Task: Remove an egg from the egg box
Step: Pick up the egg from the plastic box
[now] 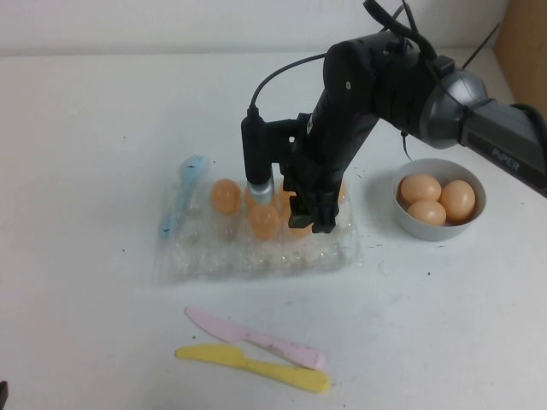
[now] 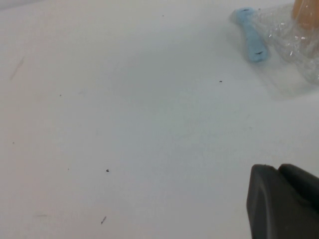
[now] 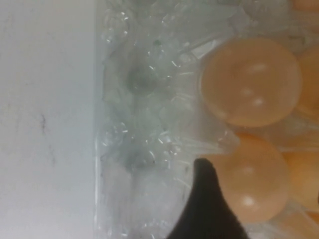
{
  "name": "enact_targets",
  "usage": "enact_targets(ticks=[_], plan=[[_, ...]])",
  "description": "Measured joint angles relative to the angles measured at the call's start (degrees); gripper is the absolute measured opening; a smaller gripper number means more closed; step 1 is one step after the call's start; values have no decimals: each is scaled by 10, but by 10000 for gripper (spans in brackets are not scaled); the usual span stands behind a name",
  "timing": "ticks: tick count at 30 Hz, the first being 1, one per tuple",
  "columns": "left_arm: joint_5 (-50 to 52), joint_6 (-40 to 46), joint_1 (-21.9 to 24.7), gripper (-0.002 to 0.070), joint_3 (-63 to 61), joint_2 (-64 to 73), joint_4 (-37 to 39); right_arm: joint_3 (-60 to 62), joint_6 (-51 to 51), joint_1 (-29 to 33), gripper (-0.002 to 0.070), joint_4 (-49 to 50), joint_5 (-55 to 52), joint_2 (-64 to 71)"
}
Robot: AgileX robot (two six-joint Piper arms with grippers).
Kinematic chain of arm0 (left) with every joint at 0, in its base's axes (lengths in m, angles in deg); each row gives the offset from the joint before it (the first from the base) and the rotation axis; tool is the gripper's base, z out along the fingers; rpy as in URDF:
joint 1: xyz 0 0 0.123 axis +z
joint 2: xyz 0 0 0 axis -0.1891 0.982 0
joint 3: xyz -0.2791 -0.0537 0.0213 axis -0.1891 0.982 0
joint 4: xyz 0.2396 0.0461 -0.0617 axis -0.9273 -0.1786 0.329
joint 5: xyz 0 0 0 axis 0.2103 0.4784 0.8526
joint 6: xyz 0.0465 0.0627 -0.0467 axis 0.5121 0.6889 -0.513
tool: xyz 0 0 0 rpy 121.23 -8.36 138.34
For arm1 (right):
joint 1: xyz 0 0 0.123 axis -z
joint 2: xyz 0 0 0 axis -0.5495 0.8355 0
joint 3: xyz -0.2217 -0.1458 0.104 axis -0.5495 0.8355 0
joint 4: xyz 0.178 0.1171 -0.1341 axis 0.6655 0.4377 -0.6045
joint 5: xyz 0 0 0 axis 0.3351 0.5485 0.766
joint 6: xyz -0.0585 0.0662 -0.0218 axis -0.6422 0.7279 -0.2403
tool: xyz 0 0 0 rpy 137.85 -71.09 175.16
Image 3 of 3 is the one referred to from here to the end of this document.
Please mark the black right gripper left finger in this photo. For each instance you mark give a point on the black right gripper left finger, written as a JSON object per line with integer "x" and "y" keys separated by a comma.
{"x": 207, "y": 214}

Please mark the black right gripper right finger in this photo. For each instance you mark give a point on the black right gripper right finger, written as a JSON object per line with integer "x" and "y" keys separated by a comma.
{"x": 318, "y": 196}

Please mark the orange plastic egg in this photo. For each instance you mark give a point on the orange plastic egg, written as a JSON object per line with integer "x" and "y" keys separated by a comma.
{"x": 251, "y": 82}
{"x": 306, "y": 3}
{"x": 249, "y": 179}
{"x": 310, "y": 82}
{"x": 304, "y": 179}

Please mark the clear plastic egg tray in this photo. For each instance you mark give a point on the clear plastic egg tray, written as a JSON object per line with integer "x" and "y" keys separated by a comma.
{"x": 149, "y": 112}

